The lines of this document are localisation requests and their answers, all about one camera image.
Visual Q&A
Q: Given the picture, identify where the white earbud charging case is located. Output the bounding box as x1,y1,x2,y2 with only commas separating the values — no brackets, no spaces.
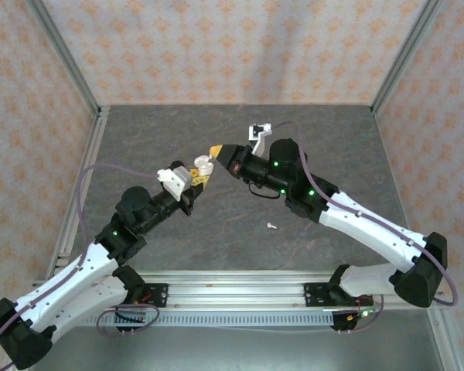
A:
193,153,217,175

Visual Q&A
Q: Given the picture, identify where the grey metal panel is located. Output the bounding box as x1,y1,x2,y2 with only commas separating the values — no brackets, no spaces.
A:
26,326,445,371

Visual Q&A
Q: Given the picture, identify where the small lit circuit board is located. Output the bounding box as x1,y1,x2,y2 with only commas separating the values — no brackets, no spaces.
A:
346,308,378,322

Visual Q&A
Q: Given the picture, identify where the thin black right gripper cable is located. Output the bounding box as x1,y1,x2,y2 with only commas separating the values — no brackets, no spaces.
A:
248,181,280,199

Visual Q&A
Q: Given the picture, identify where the aluminium side rail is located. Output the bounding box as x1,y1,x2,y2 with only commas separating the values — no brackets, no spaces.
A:
372,111,463,371
7,107,111,371

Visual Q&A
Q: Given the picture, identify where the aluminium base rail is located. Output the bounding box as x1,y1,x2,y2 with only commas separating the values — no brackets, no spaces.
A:
34,270,449,311

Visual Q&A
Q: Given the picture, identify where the slotted grey cable duct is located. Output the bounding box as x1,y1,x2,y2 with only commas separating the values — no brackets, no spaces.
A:
77,313,336,328

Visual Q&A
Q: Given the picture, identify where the aluminium frame post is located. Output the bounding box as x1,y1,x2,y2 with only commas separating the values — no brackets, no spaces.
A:
25,0,104,117
370,0,448,116

